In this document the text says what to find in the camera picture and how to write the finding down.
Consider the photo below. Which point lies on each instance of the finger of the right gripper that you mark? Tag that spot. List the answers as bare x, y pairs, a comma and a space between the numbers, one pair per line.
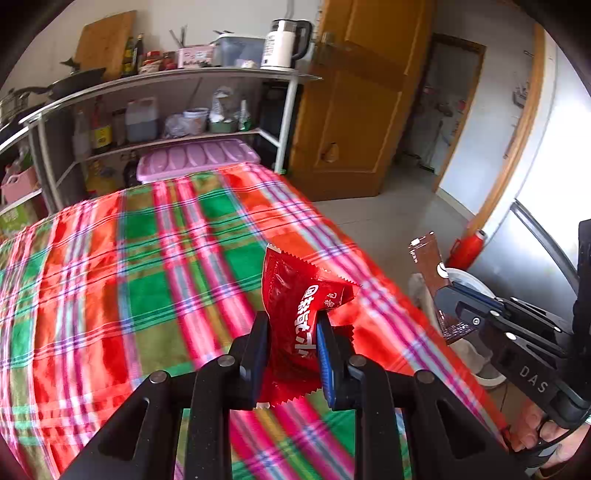
466, 299

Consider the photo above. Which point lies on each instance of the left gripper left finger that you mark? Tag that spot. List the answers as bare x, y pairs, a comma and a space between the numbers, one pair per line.
232, 381

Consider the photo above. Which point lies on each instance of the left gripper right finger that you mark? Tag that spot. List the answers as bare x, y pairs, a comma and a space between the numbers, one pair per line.
352, 381

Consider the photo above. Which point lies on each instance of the brown snack wrapper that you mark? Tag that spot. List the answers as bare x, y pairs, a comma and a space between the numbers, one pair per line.
431, 276

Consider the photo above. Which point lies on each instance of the red snack wrapper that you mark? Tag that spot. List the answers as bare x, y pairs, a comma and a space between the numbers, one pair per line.
294, 291

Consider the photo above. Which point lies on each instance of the right hand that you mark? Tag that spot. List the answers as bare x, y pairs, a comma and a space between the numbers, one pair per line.
528, 431

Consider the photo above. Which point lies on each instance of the silver refrigerator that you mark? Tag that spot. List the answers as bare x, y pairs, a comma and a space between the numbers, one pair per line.
532, 247

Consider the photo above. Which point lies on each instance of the red thermos flask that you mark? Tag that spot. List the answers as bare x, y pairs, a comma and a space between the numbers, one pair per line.
465, 251

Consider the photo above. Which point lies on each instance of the plaid tablecloth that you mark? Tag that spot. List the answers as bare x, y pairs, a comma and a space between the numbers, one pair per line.
163, 277

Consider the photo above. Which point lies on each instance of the pink lid storage box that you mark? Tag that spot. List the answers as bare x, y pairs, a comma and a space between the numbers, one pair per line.
193, 157

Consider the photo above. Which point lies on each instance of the dark liquid plastic jug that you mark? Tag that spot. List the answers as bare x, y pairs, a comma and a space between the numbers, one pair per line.
141, 120

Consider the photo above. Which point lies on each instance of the yellow label oil bottle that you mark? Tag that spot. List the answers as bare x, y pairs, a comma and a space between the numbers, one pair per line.
101, 129

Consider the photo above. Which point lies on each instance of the pink basket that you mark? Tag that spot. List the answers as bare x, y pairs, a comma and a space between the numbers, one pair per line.
18, 183

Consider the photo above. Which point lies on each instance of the wooden door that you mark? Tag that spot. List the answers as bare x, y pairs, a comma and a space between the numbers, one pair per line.
368, 61

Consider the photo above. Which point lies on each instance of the white metal shelf rack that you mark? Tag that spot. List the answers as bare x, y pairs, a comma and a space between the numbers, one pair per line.
193, 105

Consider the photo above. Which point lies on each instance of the pink utensil box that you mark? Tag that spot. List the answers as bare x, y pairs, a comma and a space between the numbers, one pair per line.
195, 57

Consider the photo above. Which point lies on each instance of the clear plastic container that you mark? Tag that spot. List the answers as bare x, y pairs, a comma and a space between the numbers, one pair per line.
236, 51

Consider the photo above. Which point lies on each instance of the black frying pan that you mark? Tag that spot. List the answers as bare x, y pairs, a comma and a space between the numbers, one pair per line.
76, 81

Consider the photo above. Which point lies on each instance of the white electric kettle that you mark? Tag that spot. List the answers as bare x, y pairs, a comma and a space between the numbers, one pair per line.
287, 42

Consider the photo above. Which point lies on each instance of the steel pot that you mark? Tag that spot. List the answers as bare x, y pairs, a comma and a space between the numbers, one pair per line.
14, 102

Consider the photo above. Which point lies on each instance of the wooden cutting board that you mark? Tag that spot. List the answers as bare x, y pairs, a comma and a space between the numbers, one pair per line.
102, 43

